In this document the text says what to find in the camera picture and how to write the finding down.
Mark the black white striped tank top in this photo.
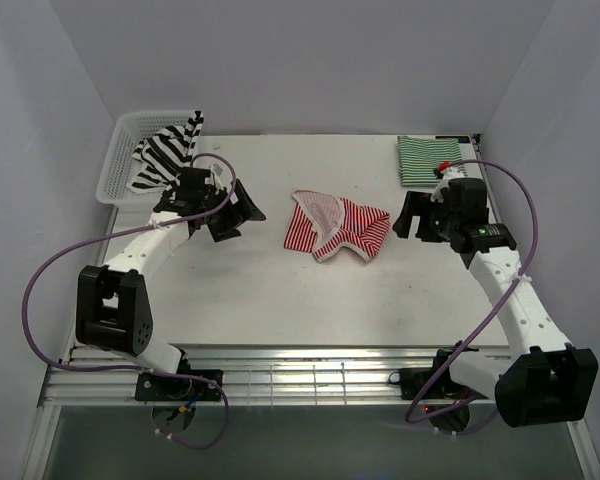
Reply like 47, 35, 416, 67
126, 110, 205, 195

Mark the green white striped tank top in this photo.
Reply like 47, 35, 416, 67
397, 136, 463, 188

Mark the white plastic basket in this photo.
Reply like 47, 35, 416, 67
96, 109, 204, 211

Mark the red white striped tank top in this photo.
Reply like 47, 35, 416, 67
283, 189, 390, 263

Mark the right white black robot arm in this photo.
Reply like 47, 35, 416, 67
393, 179, 599, 427

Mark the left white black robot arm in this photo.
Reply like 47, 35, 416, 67
75, 180, 266, 374

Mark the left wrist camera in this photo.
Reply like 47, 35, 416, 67
176, 167, 226, 202

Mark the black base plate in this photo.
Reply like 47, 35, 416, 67
388, 367, 465, 400
134, 372, 221, 403

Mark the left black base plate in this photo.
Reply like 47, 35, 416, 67
134, 372, 221, 403

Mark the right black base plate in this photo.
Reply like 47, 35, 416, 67
388, 367, 465, 400

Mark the aluminium rail frame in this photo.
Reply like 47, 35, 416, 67
40, 345, 436, 407

